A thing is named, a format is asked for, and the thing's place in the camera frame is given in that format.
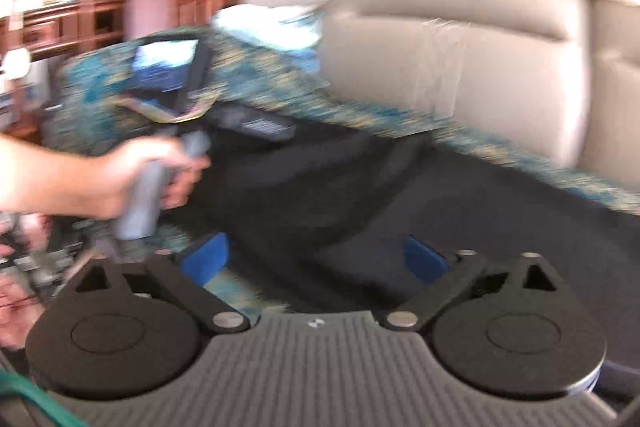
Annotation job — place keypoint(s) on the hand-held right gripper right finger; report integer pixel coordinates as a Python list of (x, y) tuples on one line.
[(424, 259)]

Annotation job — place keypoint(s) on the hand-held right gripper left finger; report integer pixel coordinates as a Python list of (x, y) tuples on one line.
[(205, 259)]

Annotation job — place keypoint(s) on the black pants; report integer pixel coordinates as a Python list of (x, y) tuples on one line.
[(400, 207)]

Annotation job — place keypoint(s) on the person's left forearm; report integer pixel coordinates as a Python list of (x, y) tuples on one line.
[(47, 177)]

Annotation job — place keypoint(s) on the person's left hand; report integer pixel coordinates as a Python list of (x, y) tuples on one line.
[(125, 179)]

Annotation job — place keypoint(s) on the teal paisley blanket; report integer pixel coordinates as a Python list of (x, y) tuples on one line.
[(100, 107)]

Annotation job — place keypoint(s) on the wooden cabinet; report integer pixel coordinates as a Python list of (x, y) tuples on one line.
[(75, 24)]

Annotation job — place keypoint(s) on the light blue cloth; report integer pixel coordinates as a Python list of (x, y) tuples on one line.
[(272, 27)]

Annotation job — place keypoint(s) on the white round lamp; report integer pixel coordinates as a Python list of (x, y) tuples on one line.
[(15, 63)]

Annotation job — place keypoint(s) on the beige leather sofa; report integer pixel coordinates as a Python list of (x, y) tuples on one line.
[(475, 57)]

